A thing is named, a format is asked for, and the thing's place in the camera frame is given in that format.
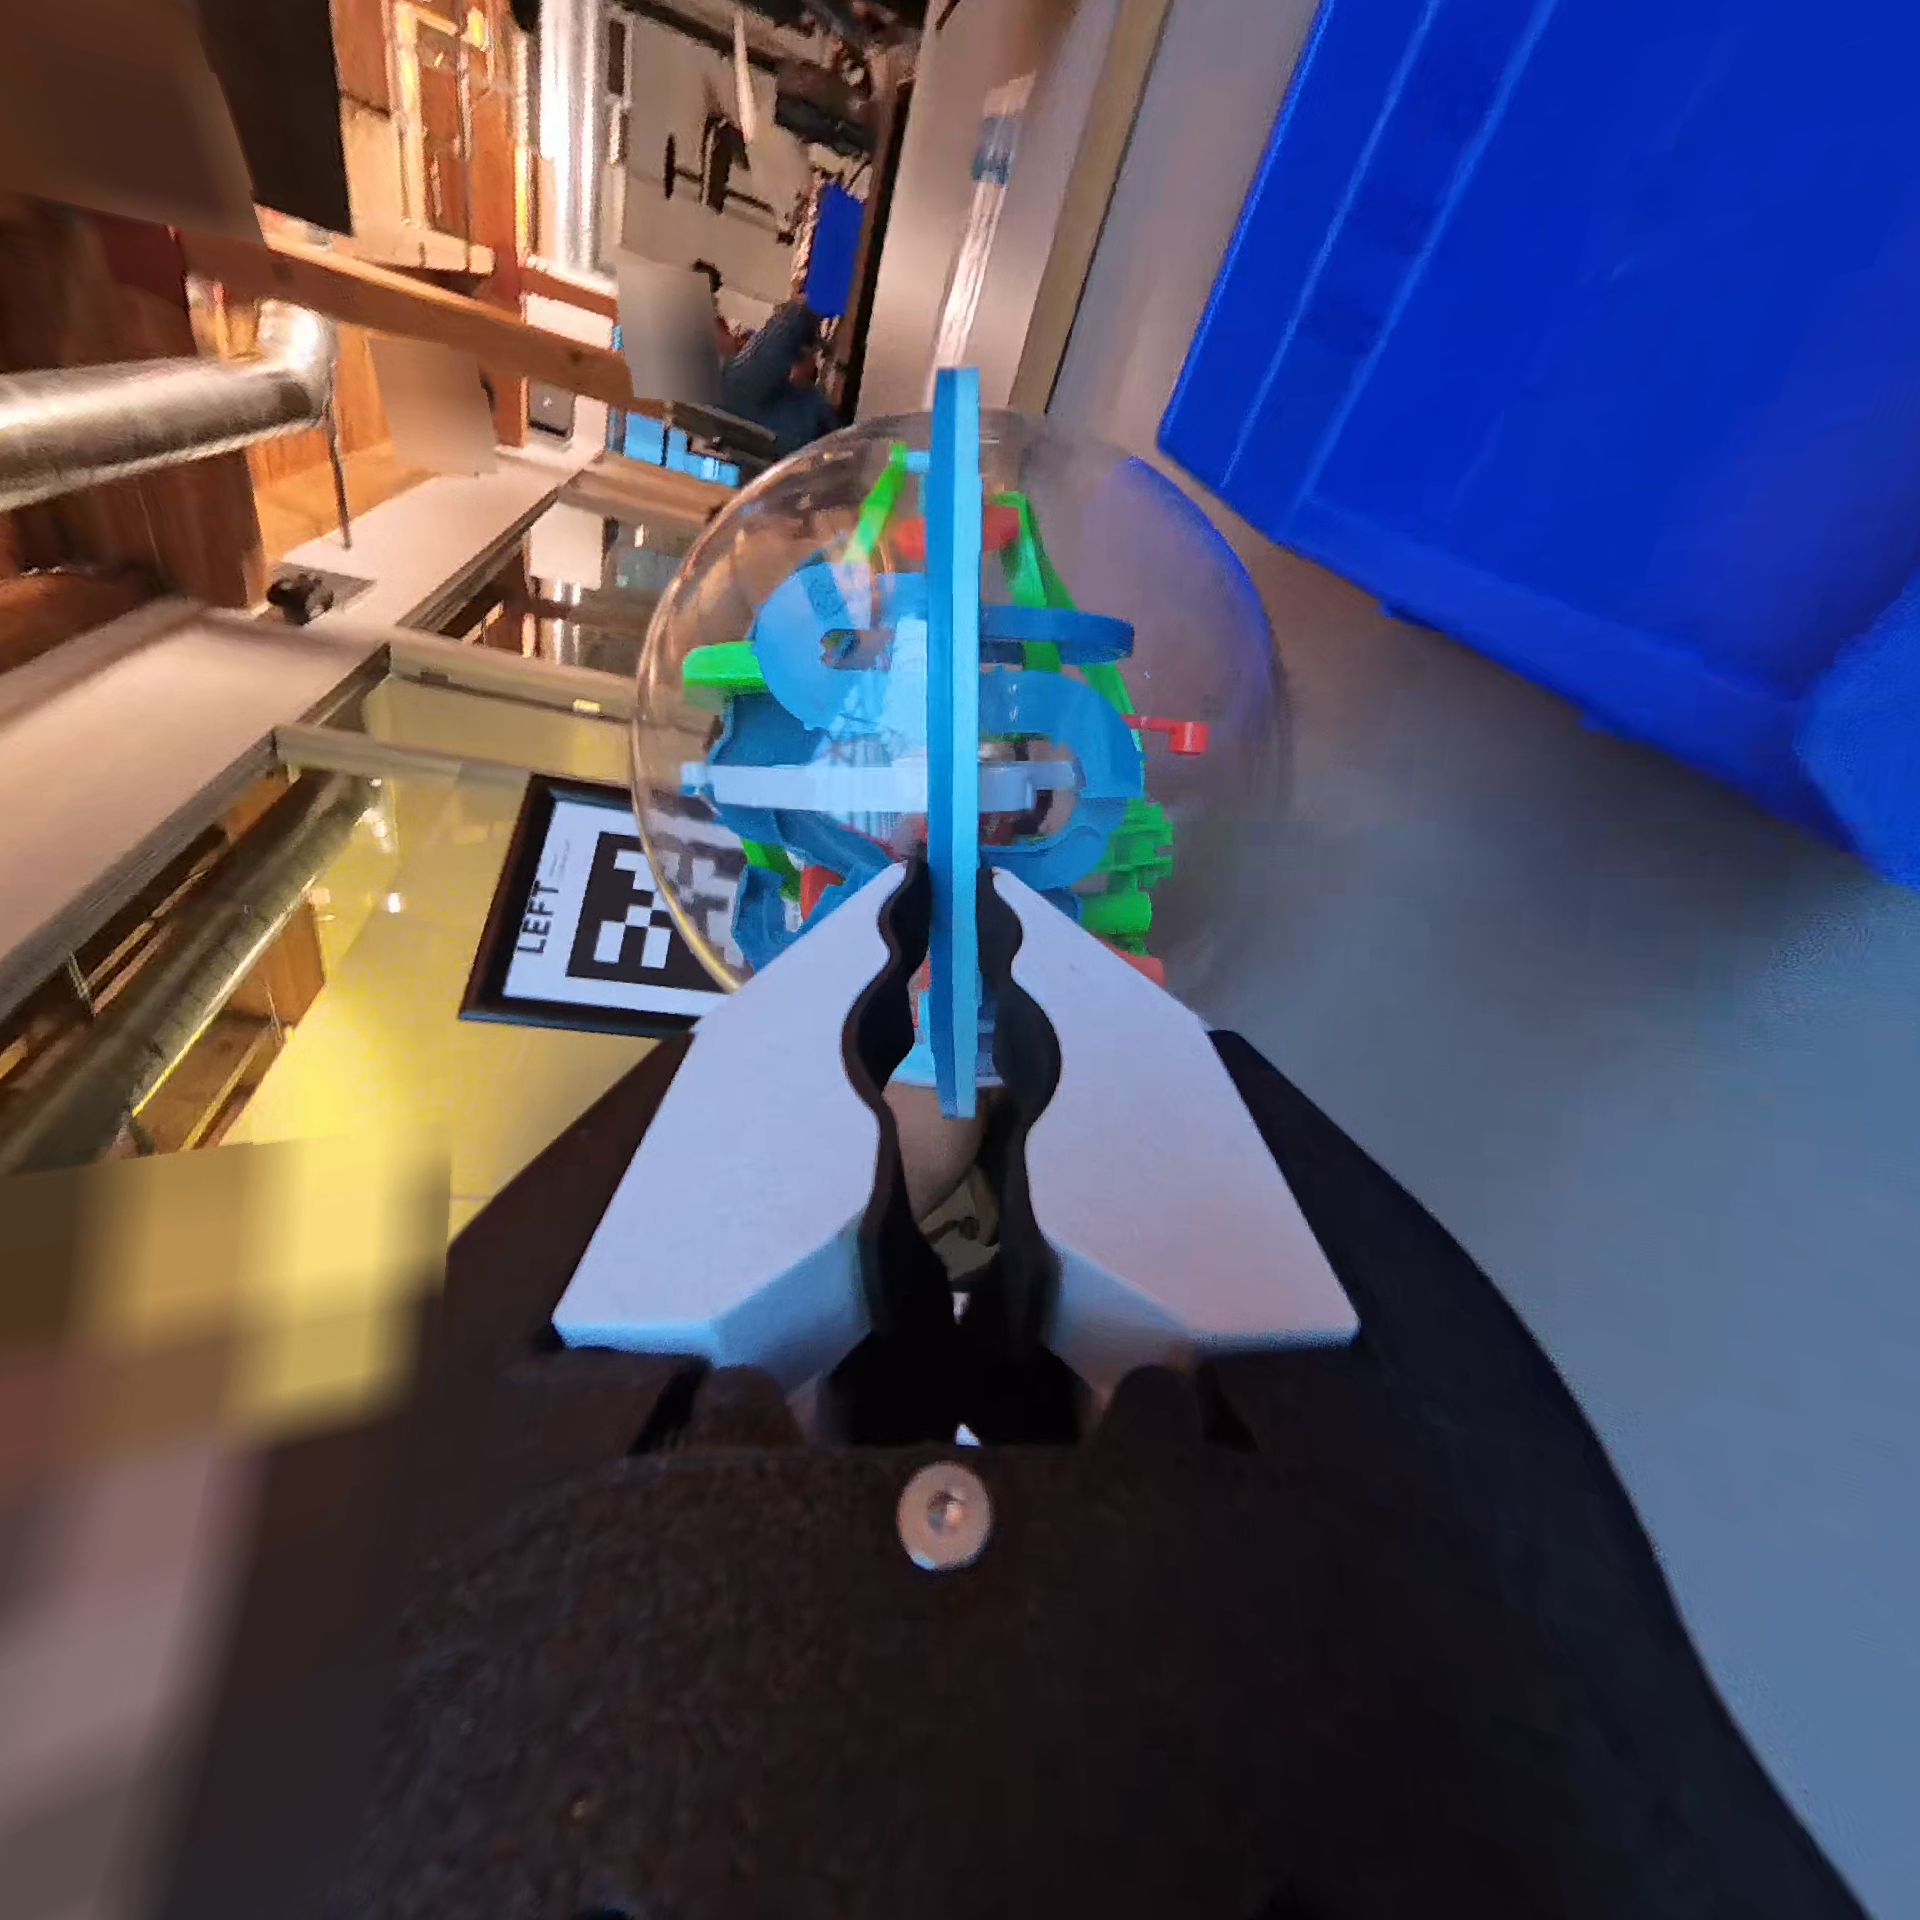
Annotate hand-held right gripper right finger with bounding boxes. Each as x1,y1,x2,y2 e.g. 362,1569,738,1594
960,866,1363,1391

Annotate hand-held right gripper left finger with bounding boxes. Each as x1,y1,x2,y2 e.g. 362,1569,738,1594
552,857,963,1391

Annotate clear maze ball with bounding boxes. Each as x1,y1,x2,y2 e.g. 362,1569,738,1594
634,368,1287,1123

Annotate black framed tag sign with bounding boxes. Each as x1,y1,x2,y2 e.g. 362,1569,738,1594
457,775,754,1041

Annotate blue plastic bin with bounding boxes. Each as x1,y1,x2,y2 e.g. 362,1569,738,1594
1155,0,1920,904

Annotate metal pipe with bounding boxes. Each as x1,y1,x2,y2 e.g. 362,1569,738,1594
0,307,340,514

